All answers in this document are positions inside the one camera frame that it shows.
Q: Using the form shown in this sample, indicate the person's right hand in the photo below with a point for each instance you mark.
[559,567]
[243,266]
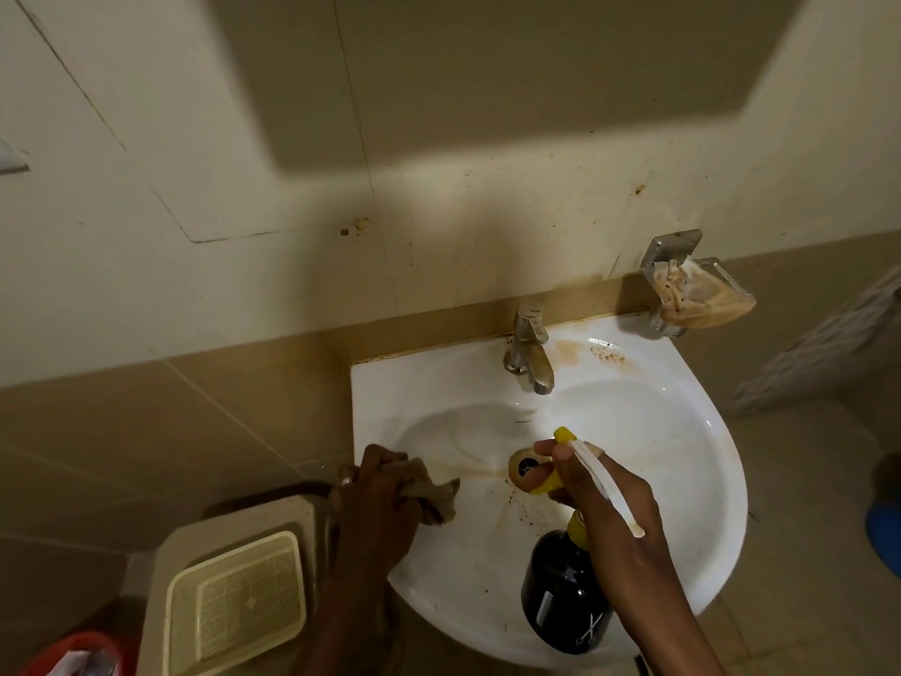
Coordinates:
[619,535]

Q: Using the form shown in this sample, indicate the person's left hand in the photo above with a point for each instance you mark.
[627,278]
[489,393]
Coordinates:
[369,517]

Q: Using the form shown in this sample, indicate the person's right fingers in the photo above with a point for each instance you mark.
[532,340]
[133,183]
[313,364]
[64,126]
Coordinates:
[556,471]

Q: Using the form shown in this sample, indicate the person's left fingers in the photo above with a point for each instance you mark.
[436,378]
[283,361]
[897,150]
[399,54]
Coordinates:
[384,466]

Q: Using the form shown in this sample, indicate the brown cleaning cloth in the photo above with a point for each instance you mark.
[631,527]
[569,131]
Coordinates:
[440,496]

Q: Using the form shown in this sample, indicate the black spray bottle yellow nozzle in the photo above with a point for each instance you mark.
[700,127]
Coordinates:
[563,598]

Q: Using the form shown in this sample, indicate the person's right forearm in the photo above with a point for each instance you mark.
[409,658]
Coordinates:
[665,626]

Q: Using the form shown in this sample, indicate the person's left forearm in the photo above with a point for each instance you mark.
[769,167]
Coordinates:
[352,626]

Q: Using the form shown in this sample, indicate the metal sink drain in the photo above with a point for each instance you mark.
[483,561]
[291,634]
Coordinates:
[522,463]

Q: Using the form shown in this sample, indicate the white ceramic wash basin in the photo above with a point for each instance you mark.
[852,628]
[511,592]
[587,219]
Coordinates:
[654,443]

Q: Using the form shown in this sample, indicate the metal basin faucet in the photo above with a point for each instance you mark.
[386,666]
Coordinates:
[529,351]

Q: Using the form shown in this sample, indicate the beige plastic mesh tray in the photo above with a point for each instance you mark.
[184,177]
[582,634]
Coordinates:
[236,605]

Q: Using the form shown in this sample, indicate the clear stained soap dish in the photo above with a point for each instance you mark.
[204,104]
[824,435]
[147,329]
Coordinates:
[704,295]

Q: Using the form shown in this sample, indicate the blue plastic object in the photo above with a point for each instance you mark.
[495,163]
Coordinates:
[887,538]

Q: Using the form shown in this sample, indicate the red plastic bucket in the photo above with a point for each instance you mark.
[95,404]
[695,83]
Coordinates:
[77,651]

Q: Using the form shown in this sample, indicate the metal soap dish bracket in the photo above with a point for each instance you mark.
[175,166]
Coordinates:
[672,244]

